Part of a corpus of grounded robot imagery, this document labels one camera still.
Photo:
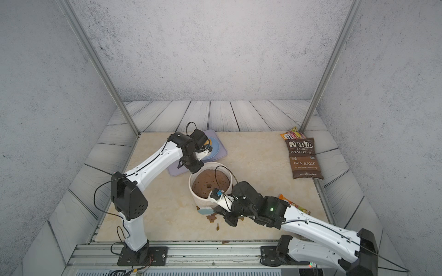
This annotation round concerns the left aluminium frame post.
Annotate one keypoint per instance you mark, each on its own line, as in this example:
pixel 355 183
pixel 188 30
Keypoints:
pixel 93 56

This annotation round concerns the lavender plastic tray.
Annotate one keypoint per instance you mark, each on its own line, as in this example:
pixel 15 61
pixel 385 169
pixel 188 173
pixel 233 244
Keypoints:
pixel 175 171

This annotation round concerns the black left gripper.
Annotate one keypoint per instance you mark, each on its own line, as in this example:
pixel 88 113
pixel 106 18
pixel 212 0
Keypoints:
pixel 195 169

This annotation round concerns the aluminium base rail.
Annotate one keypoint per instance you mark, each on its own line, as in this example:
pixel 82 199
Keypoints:
pixel 189 257

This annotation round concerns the brown soil in pot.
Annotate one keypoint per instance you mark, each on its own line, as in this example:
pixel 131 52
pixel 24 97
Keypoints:
pixel 209 180

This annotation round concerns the blue plate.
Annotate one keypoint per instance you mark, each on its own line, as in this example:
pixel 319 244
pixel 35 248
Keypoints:
pixel 214 143

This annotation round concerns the brown Kettle chips bag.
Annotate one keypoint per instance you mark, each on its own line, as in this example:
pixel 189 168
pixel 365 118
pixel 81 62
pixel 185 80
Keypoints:
pixel 302 159

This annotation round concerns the aluminium frame post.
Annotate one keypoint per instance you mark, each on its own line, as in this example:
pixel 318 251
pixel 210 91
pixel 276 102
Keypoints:
pixel 93 56
pixel 343 36

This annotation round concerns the white ceramic pot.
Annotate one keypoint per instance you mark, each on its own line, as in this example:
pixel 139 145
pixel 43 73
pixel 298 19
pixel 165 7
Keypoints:
pixel 202 202

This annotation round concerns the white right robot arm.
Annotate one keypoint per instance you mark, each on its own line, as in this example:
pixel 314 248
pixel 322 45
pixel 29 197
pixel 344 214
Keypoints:
pixel 308 239

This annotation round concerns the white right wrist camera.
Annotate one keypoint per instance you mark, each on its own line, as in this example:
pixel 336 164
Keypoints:
pixel 221 199

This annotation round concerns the orange candy packet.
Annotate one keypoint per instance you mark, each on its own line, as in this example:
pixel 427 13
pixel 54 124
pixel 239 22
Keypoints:
pixel 281 197

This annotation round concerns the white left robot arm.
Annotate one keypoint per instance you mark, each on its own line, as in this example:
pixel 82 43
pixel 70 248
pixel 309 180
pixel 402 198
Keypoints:
pixel 188 150

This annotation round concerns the orange pink snack packet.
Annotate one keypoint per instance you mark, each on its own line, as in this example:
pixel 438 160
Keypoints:
pixel 293 134

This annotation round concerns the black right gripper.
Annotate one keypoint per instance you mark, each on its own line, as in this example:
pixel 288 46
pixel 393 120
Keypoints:
pixel 231 221

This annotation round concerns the right aluminium frame post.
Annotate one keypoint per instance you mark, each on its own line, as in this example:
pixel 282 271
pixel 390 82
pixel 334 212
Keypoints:
pixel 343 36

